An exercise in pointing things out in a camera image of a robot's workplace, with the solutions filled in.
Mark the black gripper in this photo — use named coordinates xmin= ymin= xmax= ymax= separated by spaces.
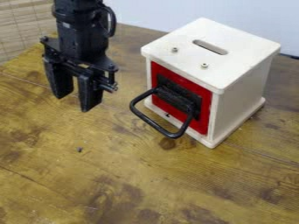
xmin=40 ymin=20 xmax=117 ymax=112

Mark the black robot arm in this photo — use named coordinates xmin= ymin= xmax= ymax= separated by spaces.
xmin=40 ymin=0 xmax=117 ymax=112

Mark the red drawer front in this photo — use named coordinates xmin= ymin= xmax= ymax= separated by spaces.
xmin=151 ymin=62 xmax=212 ymax=135

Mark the silver bolt on box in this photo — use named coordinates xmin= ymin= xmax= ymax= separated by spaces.
xmin=200 ymin=63 xmax=209 ymax=69
xmin=172 ymin=47 xmax=179 ymax=53

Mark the white wooden box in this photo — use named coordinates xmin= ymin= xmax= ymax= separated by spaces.
xmin=141 ymin=17 xmax=280 ymax=148

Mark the black metal drawer handle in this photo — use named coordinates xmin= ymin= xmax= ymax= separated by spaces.
xmin=129 ymin=74 xmax=201 ymax=139

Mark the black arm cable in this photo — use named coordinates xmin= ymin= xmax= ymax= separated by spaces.
xmin=97 ymin=5 xmax=117 ymax=39

